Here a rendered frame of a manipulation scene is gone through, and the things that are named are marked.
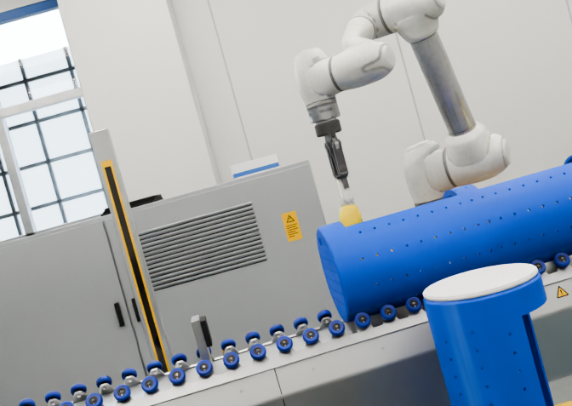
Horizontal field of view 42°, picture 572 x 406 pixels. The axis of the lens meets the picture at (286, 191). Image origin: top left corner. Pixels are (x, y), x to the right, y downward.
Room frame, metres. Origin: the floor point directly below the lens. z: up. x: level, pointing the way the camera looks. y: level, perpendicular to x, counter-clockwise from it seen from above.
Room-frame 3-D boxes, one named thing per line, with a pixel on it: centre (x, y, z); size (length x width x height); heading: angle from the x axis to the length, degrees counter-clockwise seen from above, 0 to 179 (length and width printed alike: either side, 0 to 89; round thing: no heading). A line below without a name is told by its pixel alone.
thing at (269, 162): (3.93, 0.13, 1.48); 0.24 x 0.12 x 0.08; 97
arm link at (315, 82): (2.14, -0.18, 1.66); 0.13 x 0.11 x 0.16; 60
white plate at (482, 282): (1.79, -0.39, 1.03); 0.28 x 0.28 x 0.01
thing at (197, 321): (2.09, 0.33, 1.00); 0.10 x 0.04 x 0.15; 7
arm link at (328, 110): (2.15, -0.17, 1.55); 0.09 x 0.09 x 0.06
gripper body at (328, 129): (2.15, -0.17, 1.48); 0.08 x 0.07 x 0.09; 7
